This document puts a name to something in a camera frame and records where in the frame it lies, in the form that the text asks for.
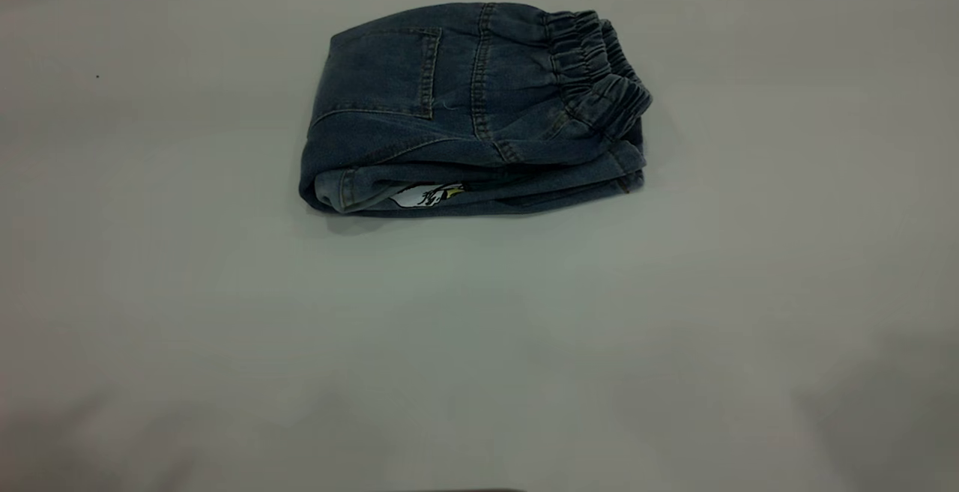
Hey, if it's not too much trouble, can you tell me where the blue denim jeans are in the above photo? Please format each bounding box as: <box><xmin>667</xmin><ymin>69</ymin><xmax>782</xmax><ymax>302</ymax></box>
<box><xmin>298</xmin><ymin>1</ymin><xmax>654</xmax><ymax>218</ymax></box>

